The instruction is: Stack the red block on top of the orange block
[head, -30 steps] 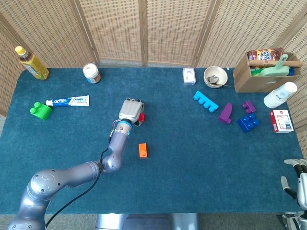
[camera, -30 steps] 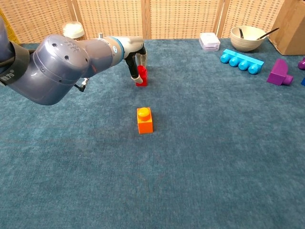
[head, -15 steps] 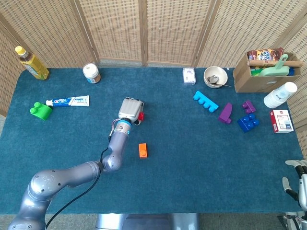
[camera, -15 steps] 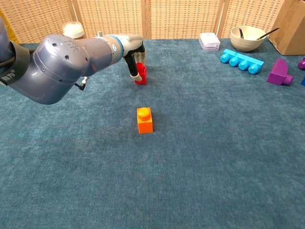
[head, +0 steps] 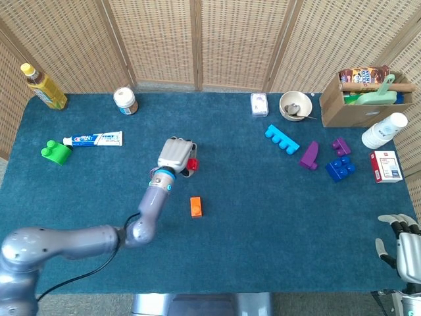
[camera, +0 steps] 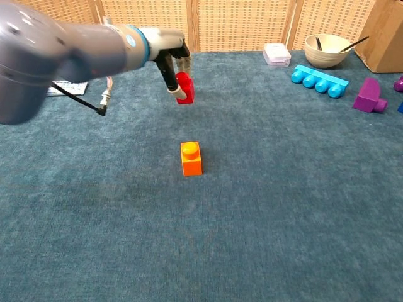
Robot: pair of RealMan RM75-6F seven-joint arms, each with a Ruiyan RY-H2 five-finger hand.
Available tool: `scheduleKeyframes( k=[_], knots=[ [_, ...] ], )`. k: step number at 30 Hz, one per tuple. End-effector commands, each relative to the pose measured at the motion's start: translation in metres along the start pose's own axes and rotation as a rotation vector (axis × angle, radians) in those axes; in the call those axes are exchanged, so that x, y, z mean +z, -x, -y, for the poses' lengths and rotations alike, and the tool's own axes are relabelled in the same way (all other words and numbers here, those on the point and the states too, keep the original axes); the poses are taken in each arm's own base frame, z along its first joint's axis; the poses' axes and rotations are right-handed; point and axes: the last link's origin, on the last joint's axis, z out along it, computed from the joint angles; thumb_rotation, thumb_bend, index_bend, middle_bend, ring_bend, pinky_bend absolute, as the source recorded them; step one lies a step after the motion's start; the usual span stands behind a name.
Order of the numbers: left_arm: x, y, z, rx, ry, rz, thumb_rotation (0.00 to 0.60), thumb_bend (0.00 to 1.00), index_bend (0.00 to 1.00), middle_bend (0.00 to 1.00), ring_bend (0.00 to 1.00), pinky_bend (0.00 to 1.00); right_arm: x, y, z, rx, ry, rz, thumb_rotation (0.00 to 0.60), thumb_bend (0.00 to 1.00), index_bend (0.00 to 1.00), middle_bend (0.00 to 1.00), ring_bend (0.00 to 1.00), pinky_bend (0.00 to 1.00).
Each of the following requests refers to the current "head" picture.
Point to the brown cardboard tube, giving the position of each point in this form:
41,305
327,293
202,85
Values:
404,88

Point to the cardboard box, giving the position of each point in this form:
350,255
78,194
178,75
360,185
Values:
355,115

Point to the red and white carton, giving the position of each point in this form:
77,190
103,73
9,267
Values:
386,166

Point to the light green dustpan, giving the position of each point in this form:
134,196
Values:
378,97

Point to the brown snack bag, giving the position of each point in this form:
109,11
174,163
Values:
361,75

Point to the clear plastic box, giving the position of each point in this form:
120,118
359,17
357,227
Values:
259,104

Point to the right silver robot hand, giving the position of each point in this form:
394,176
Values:
409,260

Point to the stack of white paper cups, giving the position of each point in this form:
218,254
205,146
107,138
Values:
383,130

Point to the woven bamboo folding screen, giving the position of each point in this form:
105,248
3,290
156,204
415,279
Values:
158,39

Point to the blue four-stud toy block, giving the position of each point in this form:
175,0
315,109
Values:
338,169

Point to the white-lidded glass jar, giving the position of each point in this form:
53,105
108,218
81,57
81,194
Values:
125,100

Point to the white blue toothpaste tube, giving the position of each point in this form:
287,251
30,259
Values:
98,138

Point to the metal spoon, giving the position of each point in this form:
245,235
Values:
292,108

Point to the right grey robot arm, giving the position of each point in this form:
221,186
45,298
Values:
409,301

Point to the green two-stud toy block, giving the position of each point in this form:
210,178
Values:
56,154

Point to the small purple toy block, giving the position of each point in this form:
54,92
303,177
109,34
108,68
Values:
341,147

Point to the small red toy block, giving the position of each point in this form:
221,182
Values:
193,164

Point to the beige bowl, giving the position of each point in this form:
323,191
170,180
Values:
302,102

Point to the green packet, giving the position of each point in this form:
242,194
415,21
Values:
350,98

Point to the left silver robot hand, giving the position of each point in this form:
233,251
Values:
174,153

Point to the yellow tea bottle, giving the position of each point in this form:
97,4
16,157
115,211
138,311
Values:
47,90

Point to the blue plastic item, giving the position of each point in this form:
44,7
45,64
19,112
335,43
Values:
403,98

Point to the long cyan toy block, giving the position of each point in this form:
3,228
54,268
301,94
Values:
283,140

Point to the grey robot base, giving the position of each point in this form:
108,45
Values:
197,304

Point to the purple sloped toy block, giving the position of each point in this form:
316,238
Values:
310,154

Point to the small orange toy block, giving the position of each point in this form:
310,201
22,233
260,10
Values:
196,207

